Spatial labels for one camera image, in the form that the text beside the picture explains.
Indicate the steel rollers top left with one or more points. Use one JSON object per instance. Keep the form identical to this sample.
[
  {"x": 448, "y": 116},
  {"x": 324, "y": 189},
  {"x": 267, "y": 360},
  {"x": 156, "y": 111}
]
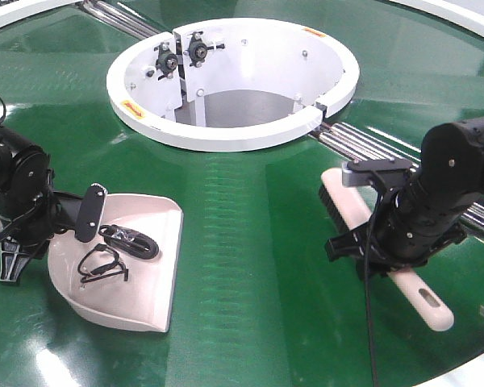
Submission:
[{"x": 121, "y": 18}]

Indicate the black bearing mount left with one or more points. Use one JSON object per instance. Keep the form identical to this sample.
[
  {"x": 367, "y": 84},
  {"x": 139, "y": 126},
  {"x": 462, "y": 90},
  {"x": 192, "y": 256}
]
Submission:
[{"x": 167, "y": 61}]

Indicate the orange warning sticker front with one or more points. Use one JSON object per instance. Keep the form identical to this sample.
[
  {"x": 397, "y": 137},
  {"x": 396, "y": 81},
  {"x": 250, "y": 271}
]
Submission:
[{"x": 132, "y": 108}]

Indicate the orange warning sticker back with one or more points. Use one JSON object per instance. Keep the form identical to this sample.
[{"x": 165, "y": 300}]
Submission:
[{"x": 314, "y": 32}]

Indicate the orange warning sticker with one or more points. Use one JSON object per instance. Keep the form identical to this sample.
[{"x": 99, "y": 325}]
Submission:
[
  {"x": 132, "y": 108},
  {"x": 314, "y": 32}
]

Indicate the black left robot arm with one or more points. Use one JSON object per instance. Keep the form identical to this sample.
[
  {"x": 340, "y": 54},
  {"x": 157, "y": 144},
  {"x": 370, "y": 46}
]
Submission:
[{"x": 24, "y": 174}]

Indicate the steel rollers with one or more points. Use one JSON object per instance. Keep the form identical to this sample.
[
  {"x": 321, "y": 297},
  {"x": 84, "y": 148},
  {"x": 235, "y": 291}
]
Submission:
[
  {"x": 121, "y": 18},
  {"x": 369, "y": 143}
]

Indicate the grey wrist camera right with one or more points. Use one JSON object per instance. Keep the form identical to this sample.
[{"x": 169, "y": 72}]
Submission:
[{"x": 352, "y": 176}]

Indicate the black bearing mount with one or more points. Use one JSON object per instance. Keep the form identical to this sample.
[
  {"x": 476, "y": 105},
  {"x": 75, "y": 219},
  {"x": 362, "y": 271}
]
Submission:
[
  {"x": 167, "y": 61},
  {"x": 198, "y": 49}
]

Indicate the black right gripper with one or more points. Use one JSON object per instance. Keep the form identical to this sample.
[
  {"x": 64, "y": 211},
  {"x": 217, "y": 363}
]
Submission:
[{"x": 421, "y": 219}]

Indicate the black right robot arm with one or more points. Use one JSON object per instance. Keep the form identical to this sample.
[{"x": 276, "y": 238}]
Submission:
[{"x": 454, "y": 148}]

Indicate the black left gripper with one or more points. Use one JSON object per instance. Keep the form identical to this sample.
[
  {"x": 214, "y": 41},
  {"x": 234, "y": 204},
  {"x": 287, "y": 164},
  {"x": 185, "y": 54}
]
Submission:
[{"x": 51, "y": 213}]

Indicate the white outer rim right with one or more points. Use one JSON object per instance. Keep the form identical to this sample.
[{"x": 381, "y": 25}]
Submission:
[{"x": 458, "y": 15}]

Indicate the pink plastic dustpan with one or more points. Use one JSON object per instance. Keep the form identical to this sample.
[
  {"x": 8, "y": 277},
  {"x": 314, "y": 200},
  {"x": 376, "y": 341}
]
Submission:
[{"x": 111, "y": 287}]

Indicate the white rim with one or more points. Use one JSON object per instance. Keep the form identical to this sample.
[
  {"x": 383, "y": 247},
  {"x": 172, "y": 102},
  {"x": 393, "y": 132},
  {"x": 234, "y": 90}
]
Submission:
[
  {"x": 458, "y": 15},
  {"x": 17, "y": 10}
]

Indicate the black bearing mount right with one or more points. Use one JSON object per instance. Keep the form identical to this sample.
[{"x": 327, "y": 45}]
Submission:
[{"x": 198, "y": 49}]

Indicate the steel rollers right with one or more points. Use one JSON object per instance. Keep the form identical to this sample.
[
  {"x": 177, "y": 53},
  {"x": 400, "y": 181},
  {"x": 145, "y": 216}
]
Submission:
[{"x": 369, "y": 143}]

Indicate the white central ring housing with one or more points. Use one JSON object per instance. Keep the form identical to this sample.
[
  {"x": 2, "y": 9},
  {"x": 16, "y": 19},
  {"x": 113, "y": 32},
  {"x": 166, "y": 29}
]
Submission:
[{"x": 272, "y": 83}]

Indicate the pink hand brush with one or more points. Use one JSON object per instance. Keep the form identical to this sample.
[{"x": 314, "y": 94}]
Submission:
[{"x": 355, "y": 212}]

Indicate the black left wrist camera plate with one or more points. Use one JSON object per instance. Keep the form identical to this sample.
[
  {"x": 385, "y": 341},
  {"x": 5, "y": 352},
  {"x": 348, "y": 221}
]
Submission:
[{"x": 90, "y": 212}]

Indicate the white outer rim left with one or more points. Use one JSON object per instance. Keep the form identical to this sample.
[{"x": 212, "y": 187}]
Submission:
[{"x": 17, "y": 10}]

